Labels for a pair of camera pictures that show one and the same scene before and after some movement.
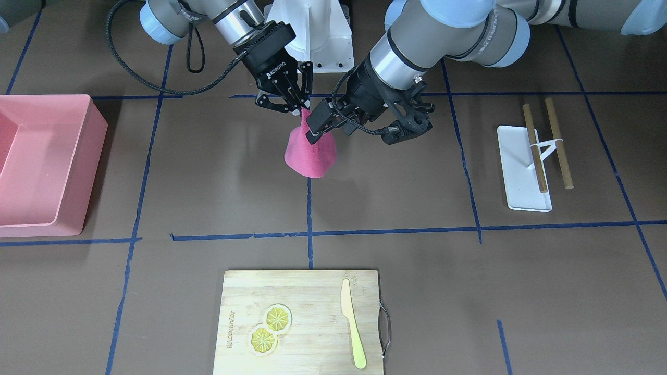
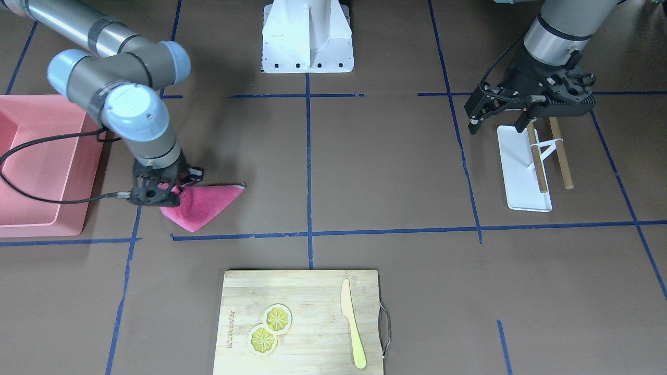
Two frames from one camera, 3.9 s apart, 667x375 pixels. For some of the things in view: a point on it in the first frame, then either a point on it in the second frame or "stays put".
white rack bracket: x=552 y=147 stays put
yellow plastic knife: x=347 y=308 stays put
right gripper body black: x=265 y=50 → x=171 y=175
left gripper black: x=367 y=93 → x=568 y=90
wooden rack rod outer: x=566 y=172 stays put
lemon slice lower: x=262 y=342 stays put
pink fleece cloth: x=313 y=160 → x=198 y=204
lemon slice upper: x=277 y=318 stays put
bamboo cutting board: x=299 y=322 stays put
